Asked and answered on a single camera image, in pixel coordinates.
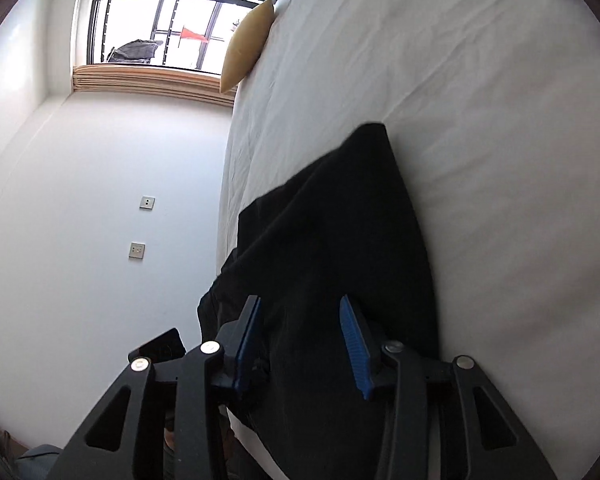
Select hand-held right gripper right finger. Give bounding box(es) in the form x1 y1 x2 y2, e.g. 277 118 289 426
339 295 557 480

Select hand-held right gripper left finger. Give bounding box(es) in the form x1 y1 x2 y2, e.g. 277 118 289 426
60 295 266 480

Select black denim pants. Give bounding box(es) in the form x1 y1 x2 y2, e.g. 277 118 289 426
197 122 441 480

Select person's grey clothing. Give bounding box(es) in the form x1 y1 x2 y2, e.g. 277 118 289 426
14 441 63 480

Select white sheeted bed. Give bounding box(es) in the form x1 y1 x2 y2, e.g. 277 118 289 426
215 0 600 480

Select beige curtain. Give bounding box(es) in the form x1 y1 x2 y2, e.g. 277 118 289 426
72 64 238 107

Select dark grey cloth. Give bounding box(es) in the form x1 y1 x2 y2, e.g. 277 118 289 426
105 39 162 65

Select yellow pillow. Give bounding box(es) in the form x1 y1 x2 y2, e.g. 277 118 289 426
219 0 277 94

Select red cloth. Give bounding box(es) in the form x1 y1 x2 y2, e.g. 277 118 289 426
179 26 212 44

